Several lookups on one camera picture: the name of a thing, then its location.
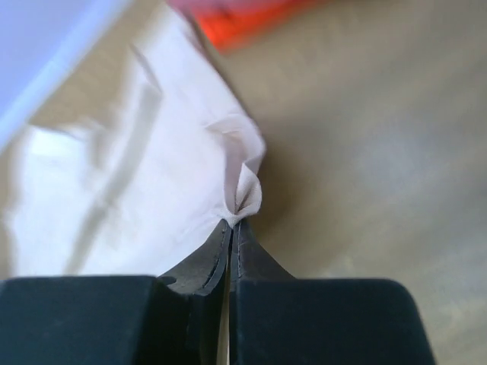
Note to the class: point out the folded orange t shirt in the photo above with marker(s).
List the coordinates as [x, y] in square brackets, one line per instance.
[228, 29]

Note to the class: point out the folded pink t shirt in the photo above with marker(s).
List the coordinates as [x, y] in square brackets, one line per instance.
[199, 6]

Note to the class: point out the beige t shirt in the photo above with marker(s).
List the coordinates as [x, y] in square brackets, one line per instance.
[133, 161]

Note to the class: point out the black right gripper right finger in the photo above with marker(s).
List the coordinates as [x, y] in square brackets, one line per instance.
[276, 318]

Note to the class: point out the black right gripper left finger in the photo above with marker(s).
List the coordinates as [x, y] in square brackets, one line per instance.
[170, 319]

